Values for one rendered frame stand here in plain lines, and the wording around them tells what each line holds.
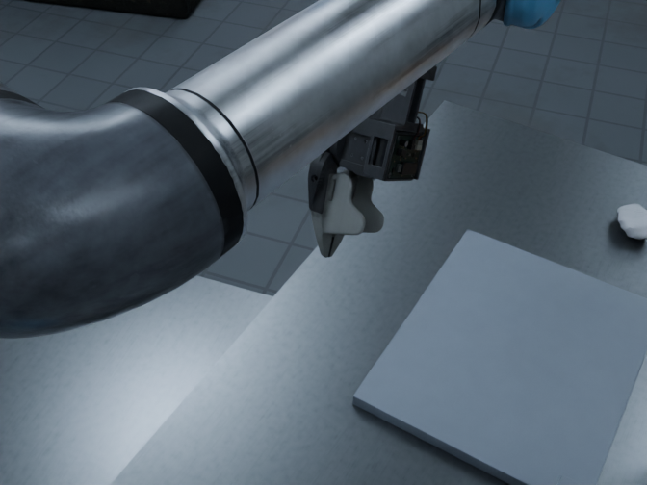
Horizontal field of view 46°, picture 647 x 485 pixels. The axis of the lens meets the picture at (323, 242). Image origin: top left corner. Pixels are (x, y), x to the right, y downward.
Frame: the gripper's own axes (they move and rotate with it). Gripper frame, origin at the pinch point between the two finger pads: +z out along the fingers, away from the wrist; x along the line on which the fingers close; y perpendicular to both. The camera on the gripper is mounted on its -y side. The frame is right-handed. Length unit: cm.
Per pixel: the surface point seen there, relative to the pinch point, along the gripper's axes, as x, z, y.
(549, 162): 68, -9, -1
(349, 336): 22.5, 17.9, -7.1
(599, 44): 272, -46, -61
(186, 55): 166, -6, -194
